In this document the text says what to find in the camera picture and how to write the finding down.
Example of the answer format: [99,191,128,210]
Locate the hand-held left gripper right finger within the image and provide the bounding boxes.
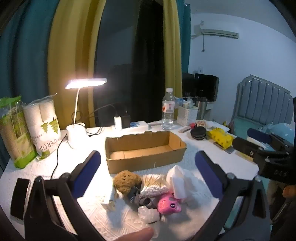
[192,150,271,241]

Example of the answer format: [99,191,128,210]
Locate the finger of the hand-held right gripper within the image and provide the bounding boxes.
[232,137,263,161]
[246,128,295,151]

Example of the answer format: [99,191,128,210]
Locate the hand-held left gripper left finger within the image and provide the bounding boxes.
[24,150,104,241]

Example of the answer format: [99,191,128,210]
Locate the pink plush toy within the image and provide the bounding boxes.
[158,192,182,215]

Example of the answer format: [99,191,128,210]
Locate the brown cardboard box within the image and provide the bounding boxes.
[105,131,187,174]

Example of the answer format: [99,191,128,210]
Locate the cotton swab pack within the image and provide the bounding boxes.
[139,174,169,197]

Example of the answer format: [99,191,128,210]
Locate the grey knitted glove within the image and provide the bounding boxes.
[128,185,160,209]

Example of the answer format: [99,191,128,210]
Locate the white fluffy puff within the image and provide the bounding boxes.
[137,206,162,224]

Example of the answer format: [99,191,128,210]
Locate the person's right hand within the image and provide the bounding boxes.
[283,185,296,198]

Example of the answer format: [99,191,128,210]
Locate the person's left hand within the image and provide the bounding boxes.
[115,227,154,241]

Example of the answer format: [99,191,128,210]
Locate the grey metal scraper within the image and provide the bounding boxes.
[214,142,234,155]

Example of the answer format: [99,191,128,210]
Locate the light blue plastic bag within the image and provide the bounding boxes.
[261,122,296,139]

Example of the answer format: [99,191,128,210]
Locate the yellow packet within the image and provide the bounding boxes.
[206,127,234,149]

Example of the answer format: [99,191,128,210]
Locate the grey padded headboard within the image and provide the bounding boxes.
[235,74,293,130]

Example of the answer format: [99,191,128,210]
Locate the white embossed table cover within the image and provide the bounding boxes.
[0,119,259,241]

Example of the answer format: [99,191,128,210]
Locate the white desk lamp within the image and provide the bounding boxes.
[65,78,108,149]

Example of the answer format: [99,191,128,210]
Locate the black round case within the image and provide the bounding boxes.
[190,126,207,141]

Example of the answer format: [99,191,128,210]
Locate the steel thermos cup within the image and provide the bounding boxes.
[193,97,210,120]

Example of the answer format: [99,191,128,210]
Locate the white woven basket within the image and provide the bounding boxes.
[177,105,199,127]

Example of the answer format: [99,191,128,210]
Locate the white power strip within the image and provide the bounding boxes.
[112,121,148,132]

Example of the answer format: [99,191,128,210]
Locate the white paper cup pack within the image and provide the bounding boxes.
[23,94,62,160]

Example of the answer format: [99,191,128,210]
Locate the black monitor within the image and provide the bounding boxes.
[182,72,220,102]

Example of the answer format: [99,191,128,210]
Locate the clear water bottle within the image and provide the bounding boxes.
[161,88,175,130]

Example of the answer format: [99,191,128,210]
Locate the black phone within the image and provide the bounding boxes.
[10,178,31,222]

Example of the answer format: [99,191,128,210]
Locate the blue white packets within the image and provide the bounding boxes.
[176,97,193,108]

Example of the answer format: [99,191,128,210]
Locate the green paper cup pack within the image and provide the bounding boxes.
[0,96,38,169]

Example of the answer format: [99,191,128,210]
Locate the white air conditioner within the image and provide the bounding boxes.
[191,24,238,39]

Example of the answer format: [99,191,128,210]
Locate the narrow yellow curtain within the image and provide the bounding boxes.
[162,0,183,98]

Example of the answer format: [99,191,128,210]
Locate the narrow teal curtain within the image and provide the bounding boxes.
[183,0,191,75]

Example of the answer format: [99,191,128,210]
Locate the wide yellow curtain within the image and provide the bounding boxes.
[47,0,102,128]

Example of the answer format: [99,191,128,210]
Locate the wide teal curtain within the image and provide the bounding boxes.
[0,0,58,163]

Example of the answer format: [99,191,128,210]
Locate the black lamp cable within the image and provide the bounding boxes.
[51,132,70,180]

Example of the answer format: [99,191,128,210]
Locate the black charger cable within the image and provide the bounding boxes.
[74,104,116,136]

